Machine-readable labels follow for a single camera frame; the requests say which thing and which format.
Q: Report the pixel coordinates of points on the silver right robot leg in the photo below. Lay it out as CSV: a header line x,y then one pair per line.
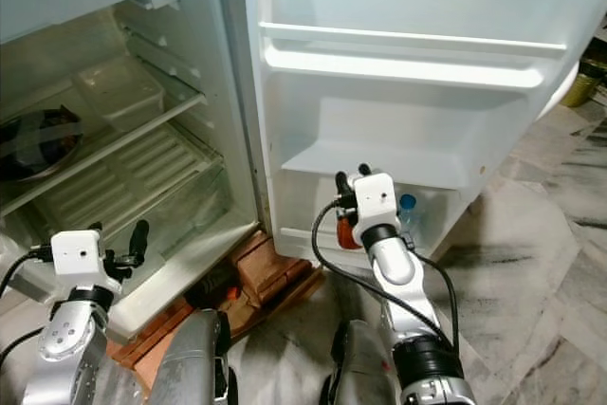
x,y
360,367

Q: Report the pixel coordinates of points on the silver robot leg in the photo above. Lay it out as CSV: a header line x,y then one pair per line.
x,y
360,367
185,362

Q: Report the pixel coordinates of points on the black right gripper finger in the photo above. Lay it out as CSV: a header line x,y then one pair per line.
x,y
364,171
341,185

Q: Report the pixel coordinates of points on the black fridge foot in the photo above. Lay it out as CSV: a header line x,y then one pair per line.
x,y
209,289

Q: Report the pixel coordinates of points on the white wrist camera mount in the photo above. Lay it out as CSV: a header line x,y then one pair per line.
x,y
376,198
76,258

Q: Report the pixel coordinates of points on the clear glass fridge shelf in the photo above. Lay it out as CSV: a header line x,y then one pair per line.
x,y
142,125

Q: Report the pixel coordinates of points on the white door shelf rail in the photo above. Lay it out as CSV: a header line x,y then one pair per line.
x,y
398,59

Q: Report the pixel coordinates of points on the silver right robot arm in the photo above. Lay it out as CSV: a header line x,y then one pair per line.
x,y
398,272

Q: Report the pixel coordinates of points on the white fridge body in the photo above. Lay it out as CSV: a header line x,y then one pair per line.
x,y
199,92

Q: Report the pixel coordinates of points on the silver left robot leg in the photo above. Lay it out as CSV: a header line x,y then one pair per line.
x,y
185,362

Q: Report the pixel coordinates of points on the clear bottle blue cap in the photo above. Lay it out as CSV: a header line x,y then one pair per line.
x,y
408,220

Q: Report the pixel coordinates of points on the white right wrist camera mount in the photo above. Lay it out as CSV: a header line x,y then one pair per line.
x,y
376,198

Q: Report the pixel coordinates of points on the clear ribbed crisper cover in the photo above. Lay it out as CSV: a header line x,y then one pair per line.
x,y
123,182

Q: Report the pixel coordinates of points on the orange drink bottle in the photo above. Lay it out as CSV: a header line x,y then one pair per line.
x,y
346,236

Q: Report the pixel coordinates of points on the dark patterned bowl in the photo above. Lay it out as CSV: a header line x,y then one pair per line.
x,y
38,144

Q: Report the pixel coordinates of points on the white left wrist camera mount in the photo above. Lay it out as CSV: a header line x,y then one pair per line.
x,y
76,258

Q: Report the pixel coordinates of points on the yellow green container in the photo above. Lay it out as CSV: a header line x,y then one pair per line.
x,y
583,87

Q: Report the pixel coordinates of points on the red brick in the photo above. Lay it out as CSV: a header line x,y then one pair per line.
x,y
270,267
128,358

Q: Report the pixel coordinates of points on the clear plastic food container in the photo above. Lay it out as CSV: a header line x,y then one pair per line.
x,y
119,90

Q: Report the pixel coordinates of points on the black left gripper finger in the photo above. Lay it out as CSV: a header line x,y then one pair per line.
x,y
92,228
139,237

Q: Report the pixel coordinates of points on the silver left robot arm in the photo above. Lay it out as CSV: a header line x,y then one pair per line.
x,y
66,348

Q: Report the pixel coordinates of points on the white door shelf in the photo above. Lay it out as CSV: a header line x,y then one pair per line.
x,y
379,163

